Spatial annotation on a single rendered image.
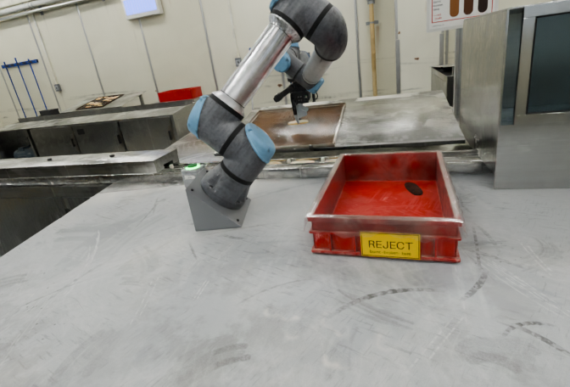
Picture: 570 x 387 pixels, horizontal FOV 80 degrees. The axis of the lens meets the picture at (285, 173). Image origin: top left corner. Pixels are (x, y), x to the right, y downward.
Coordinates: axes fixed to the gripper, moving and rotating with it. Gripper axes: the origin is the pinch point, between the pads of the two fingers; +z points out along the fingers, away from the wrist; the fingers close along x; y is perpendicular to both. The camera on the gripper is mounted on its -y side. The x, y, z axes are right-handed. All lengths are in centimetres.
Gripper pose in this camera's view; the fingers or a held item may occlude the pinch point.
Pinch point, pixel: (297, 119)
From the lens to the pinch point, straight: 161.1
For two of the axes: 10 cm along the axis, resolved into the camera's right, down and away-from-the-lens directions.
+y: 9.7, -0.7, -2.4
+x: 1.7, -5.1, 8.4
